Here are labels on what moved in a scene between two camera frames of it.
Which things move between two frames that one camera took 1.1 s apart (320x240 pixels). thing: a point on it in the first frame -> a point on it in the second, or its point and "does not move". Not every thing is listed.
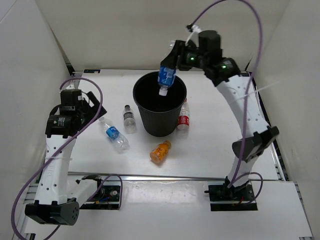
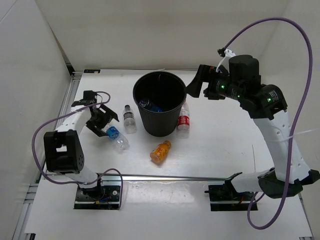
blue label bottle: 118,140 does not move
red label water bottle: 184,118 does not move
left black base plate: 106,197 does not move
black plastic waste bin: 159,114 does not move
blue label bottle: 166,78 -> 155,108
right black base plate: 222,198 does not move
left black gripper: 93,109 -> 107,116
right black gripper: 171,60 -> 203,75
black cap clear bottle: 129,121 does not move
